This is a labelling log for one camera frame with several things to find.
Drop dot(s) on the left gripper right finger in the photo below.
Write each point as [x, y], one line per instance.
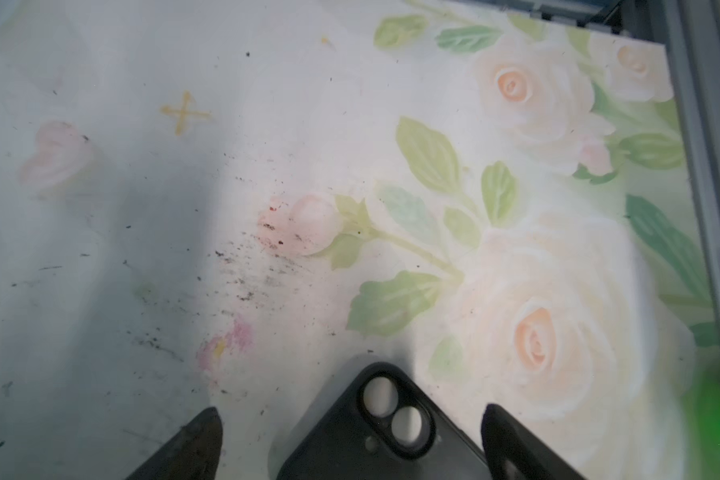
[514, 452]

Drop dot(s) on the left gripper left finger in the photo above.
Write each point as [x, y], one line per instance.
[192, 454]

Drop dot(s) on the black phone case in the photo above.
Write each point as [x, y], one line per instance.
[383, 426]

